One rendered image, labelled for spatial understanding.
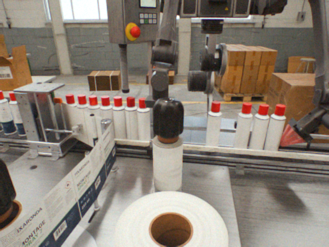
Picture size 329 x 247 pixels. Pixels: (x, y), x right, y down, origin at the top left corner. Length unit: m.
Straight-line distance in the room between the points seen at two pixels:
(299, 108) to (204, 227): 0.81
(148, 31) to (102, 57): 5.68
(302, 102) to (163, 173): 0.73
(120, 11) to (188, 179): 0.61
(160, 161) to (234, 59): 3.72
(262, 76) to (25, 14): 5.80
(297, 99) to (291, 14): 5.94
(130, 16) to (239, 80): 3.62
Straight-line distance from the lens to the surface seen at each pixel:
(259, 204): 0.83
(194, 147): 0.91
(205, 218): 0.47
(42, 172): 0.92
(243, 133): 0.91
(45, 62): 7.17
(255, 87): 4.50
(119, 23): 0.88
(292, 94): 1.11
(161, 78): 0.70
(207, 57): 1.46
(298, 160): 1.01
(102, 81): 5.00
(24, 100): 0.94
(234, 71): 4.28
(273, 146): 0.96
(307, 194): 0.93
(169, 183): 0.66
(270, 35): 6.84
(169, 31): 0.78
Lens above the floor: 1.36
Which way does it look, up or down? 25 degrees down
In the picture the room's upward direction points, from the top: straight up
